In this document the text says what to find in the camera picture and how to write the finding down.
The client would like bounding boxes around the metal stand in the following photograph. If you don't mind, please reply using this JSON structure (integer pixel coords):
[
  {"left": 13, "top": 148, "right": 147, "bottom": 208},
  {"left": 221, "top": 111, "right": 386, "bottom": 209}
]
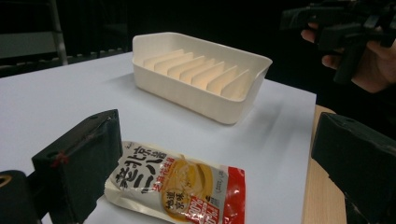
[{"left": 46, "top": 0, "right": 69, "bottom": 66}]

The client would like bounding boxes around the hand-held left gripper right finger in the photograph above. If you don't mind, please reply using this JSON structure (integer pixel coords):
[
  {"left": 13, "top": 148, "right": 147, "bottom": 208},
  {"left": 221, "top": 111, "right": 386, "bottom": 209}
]
[{"left": 311, "top": 112, "right": 396, "bottom": 224}]

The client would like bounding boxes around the cream plastic divided storage box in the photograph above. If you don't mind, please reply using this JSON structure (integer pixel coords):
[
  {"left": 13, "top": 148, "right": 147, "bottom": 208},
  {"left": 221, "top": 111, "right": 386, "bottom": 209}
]
[{"left": 132, "top": 31, "right": 274, "bottom": 126}]

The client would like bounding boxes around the white and red sauce packet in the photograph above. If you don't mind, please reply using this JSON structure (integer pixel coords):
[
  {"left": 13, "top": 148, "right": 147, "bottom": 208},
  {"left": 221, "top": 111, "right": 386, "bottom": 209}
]
[{"left": 104, "top": 140, "right": 247, "bottom": 224}]

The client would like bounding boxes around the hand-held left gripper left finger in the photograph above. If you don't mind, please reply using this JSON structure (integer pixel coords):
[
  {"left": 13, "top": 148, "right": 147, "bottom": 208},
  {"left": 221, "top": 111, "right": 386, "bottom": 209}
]
[{"left": 31, "top": 108, "right": 124, "bottom": 224}]

